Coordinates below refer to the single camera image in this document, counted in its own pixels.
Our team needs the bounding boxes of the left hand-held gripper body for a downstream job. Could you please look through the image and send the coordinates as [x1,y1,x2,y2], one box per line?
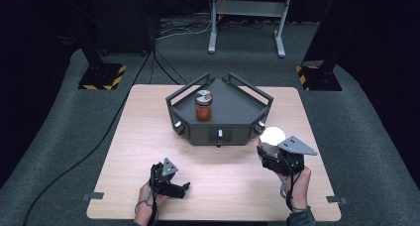
[149,157,179,198]

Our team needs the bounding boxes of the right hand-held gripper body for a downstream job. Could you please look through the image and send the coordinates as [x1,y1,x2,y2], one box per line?
[262,135,319,177]

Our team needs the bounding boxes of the black corner shelf rack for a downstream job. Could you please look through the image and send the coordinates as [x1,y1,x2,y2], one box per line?
[165,71,274,149]

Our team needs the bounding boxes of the silver-lidded red sauce jar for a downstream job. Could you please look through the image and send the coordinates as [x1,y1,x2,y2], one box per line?
[194,89,214,123]

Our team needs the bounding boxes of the person's right hand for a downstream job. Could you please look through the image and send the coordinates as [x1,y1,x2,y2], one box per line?
[276,166,312,213]

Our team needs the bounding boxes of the black pillar with striped base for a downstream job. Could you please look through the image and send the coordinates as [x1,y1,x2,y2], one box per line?
[77,0,128,91]
[295,0,343,92]

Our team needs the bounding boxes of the grey metal stand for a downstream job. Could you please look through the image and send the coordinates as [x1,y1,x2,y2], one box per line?
[207,0,294,58]

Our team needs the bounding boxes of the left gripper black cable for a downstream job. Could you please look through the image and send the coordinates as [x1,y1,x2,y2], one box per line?
[134,189,160,226]

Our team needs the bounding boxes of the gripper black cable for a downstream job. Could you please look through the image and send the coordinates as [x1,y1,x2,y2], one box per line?
[134,189,160,226]
[284,170,311,214]

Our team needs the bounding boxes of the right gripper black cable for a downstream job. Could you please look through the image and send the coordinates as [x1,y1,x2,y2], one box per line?
[284,170,311,214]

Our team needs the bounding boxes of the long black floor cable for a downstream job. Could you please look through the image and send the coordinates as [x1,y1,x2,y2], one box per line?
[22,50,154,226]

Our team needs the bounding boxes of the short black floor cable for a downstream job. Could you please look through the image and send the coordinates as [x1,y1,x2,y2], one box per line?
[153,47,188,85]

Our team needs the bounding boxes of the bundle of cables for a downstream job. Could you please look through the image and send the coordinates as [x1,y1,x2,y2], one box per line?
[156,18,213,41]

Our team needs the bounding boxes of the orange cables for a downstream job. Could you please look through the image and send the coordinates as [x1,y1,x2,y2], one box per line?
[216,0,232,22]

